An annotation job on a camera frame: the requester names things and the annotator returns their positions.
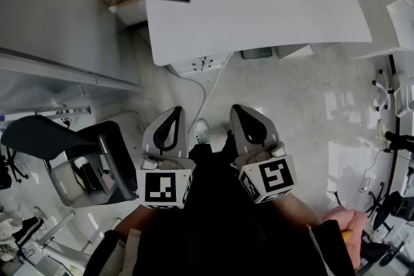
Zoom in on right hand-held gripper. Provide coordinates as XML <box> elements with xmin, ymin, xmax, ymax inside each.
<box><xmin>229</xmin><ymin>104</ymin><xmax>298</xmax><ymax>205</ymax></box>

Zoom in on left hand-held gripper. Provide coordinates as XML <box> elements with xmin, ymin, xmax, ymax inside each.
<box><xmin>135</xmin><ymin>105</ymin><xmax>197</xmax><ymax>211</ymax></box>

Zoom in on person's right forearm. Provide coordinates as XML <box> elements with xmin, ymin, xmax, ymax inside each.
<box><xmin>274</xmin><ymin>192</ymin><xmax>323</xmax><ymax>229</ymax></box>

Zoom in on person's left forearm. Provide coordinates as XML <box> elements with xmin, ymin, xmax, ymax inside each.
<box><xmin>113</xmin><ymin>203</ymin><xmax>155</xmax><ymax>239</ymax></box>

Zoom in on white table top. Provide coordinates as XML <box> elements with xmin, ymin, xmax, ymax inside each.
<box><xmin>142</xmin><ymin>0</ymin><xmax>373</xmax><ymax>67</ymax></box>

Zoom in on person's white shoe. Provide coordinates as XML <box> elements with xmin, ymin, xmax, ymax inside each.
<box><xmin>193</xmin><ymin>119</ymin><xmax>212</xmax><ymax>145</ymax></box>

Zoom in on black flat box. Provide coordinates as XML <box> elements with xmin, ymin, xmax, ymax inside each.
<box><xmin>241</xmin><ymin>47</ymin><xmax>273</xmax><ymax>60</ymax></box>

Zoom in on white drawer unit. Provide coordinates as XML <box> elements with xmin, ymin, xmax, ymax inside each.
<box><xmin>170</xmin><ymin>54</ymin><xmax>228</xmax><ymax>76</ymax></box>

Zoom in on person's black clothing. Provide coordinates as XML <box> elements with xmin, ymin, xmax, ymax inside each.
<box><xmin>87</xmin><ymin>131</ymin><xmax>356</xmax><ymax>276</ymax></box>

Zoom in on grey storage box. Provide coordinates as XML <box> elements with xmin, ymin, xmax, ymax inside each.
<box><xmin>50</xmin><ymin>154</ymin><xmax>116</xmax><ymax>208</ymax></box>

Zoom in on white power strip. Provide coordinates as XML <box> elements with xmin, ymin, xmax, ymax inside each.
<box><xmin>34</xmin><ymin>105</ymin><xmax>92</xmax><ymax>118</ymax></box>

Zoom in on black office chair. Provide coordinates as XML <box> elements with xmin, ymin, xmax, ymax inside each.
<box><xmin>0</xmin><ymin>114</ymin><xmax>140</xmax><ymax>208</ymax></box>

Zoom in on pink cloth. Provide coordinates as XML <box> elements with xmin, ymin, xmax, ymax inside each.
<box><xmin>320</xmin><ymin>206</ymin><xmax>368</xmax><ymax>271</ymax></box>

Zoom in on white chair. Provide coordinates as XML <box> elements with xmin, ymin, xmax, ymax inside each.
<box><xmin>371</xmin><ymin>68</ymin><xmax>414</xmax><ymax>119</ymax></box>

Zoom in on grey partition panel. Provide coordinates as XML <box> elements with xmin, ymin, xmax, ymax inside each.
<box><xmin>0</xmin><ymin>0</ymin><xmax>142</xmax><ymax>104</ymax></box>

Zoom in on white cable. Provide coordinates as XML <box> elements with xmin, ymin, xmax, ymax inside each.
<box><xmin>193</xmin><ymin>53</ymin><xmax>234</xmax><ymax>127</ymax></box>

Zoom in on grey cable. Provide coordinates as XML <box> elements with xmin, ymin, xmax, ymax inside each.
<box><xmin>165</xmin><ymin>65</ymin><xmax>208</xmax><ymax>122</ymax></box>

